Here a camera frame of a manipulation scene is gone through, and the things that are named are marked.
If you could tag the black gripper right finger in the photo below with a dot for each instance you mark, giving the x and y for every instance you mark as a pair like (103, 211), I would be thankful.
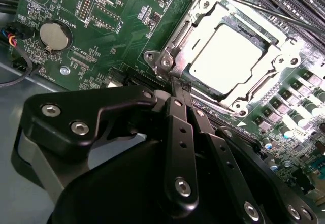
(221, 153)

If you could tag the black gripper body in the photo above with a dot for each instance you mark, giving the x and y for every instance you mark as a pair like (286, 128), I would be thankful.
(114, 191)

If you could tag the silver CPU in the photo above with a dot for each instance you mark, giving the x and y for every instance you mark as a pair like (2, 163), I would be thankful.
(228, 56)

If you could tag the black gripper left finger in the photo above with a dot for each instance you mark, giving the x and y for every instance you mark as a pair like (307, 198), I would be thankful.
(63, 117)

